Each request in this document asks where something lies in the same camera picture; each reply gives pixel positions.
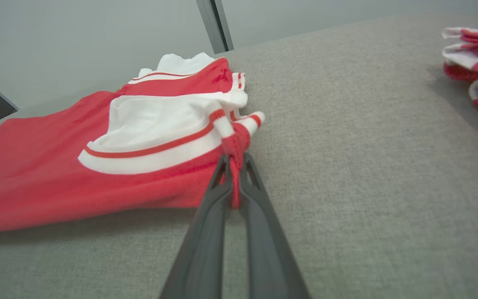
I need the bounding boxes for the red and white jersey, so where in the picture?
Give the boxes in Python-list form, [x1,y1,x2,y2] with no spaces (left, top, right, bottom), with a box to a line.
[0,52,266,233]

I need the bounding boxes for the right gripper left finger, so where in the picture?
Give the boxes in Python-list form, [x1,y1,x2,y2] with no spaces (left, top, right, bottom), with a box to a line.
[158,154,234,299]

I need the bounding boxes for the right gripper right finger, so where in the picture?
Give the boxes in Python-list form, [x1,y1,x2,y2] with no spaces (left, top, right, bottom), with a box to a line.
[238,152,311,299]

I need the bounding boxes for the grey partition post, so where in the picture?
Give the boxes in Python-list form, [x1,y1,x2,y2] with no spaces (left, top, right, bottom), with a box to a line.
[196,0,234,54]

